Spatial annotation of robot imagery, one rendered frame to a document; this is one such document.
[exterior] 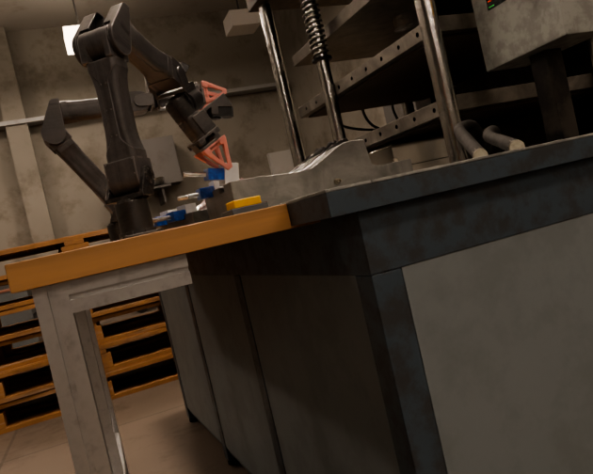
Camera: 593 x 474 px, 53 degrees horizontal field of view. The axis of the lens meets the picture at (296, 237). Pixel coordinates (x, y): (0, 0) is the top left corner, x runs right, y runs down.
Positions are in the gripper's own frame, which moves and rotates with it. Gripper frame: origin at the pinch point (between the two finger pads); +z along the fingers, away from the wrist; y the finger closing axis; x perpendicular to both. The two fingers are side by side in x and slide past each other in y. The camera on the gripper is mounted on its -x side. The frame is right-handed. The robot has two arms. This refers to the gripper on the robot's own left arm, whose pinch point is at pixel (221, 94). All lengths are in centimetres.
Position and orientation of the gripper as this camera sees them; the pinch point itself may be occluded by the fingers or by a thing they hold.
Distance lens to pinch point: 187.1
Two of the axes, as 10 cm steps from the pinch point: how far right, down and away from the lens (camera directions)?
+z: 9.3, -1.9, 3.3
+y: -3.3, 0.5, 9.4
